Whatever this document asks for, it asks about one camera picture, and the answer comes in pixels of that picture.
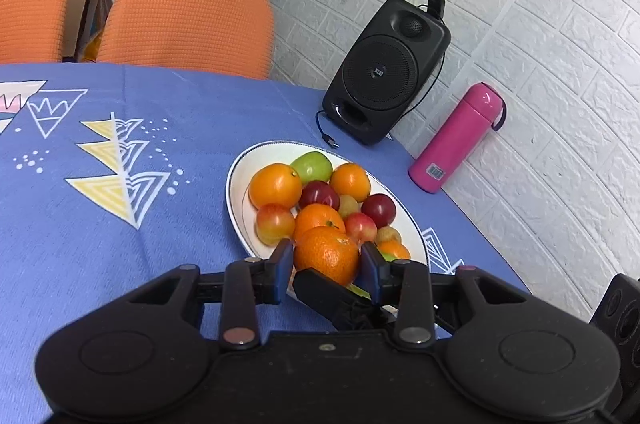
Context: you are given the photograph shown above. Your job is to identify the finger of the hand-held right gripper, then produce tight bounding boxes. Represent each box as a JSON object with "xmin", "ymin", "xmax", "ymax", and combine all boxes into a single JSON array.
[{"xmin": 291, "ymin": 268, "xmax": 398, "ymax": 333}]

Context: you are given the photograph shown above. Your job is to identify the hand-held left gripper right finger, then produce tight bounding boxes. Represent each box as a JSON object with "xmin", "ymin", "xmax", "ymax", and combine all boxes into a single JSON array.
[{"xmin": 359, "ymin": 242, "xmax": 527, "ymax": 351}]

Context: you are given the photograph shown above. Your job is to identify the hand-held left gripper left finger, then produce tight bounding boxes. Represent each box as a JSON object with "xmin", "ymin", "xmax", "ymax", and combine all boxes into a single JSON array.
[{"xmin": 125, "ymin": 238, "xmax": 296, "ymax": 352}]

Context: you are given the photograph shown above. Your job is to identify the small orange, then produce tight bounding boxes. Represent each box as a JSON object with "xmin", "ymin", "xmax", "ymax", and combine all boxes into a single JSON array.
[
  {"xmin": 376, "ymin": 240, "xmax": 412, "ymax": 261},
  {"xmin": 293, "ymin": 226, "xmax": 362, "ymax": 287}
]

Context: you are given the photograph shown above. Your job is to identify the small yellow-green plum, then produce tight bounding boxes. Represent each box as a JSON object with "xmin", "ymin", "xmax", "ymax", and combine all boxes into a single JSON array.
[
  {"xmin": 338, "ymin": 195, "xmax": 361, "ymax": 219},
  {"xmin": 375, "ymin": 226, "xmax": 403, "ymax": 246}
]

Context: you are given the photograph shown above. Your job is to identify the red yellow plum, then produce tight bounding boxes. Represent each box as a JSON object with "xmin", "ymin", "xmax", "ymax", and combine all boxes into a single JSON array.
[
  {"xmin": 256, "ymin": 203, "xmax": 296, "ymax": 247},
  {"xmin": 344, "ymin": 212, "xmax": 378, "ymax": 246}
]

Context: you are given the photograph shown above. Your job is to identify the dark red plum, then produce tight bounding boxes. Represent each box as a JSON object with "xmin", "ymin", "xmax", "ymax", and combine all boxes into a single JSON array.
[
  {"xmin": 299, "ymin": 180, "xmax": 341, "ymax": 211},
  {"xmin": 361, "ymin": 193, "xmax": 397, "ymax": 229}
]

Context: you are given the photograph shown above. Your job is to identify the white plate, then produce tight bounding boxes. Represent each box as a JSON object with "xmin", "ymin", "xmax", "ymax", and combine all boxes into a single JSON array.
[{"xmin": 226, "ymin": 140, "xmax": 429, "ymax": 305}]

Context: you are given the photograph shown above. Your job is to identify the large orange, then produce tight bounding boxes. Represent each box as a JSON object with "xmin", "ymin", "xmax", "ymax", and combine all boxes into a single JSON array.
[{"xmin": 248, "ymin": 163, "xmax": 304, "ymax": 209}]

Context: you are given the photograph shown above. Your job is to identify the medium orange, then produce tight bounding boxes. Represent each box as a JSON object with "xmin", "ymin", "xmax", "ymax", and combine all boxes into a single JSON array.
[{"xmin": 329, "ymin": 163, "xmax": 372, "ymax": 203}]

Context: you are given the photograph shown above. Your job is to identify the pink thermos bottle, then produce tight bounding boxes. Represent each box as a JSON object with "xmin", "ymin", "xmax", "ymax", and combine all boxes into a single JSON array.
[{"xmin": 407, "ymin": 82, "xmax": 507, "ymax": 195}]

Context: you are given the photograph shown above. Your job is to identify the black speaker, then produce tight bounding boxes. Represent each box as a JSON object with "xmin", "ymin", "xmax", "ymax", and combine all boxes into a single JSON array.
[{"xmin": 321, "ymin": 0, "xmax": 452, "ymax": 147}]

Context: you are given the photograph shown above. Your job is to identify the blue printed tablecloth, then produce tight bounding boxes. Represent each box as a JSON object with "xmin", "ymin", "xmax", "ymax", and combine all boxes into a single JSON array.
[{"xmin": 0, "ymin": 62, "xmax": 531, "ymax": 424}]

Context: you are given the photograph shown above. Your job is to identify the orange chair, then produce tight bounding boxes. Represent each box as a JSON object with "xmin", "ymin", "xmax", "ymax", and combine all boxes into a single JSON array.
[
  {"xmin": 95, "ymin": 0, "xmax": 276, "ymax": 80},
  {"xmin": 0, "ymin": 0, "xmax": 72, "ymax": 64}
]

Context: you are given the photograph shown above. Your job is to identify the black speaker cable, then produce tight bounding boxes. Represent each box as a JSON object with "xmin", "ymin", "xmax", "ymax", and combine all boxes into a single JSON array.
[{"xmin": 315, "ymin": 54, "xmax": 446, "ymax": 151}]

